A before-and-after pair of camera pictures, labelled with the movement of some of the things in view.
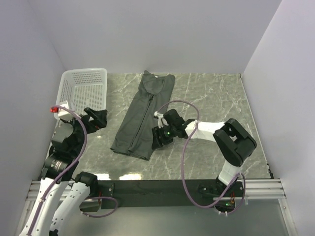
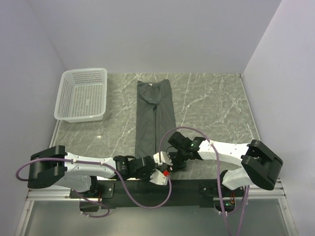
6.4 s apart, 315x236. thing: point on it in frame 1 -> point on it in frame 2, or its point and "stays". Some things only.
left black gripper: (99, 119) -> (149, 175)
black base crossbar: (151, 193) stays
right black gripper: (157, 142) -> (176, 167)
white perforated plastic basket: (82, 88) stays
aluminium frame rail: (33, 192) stays
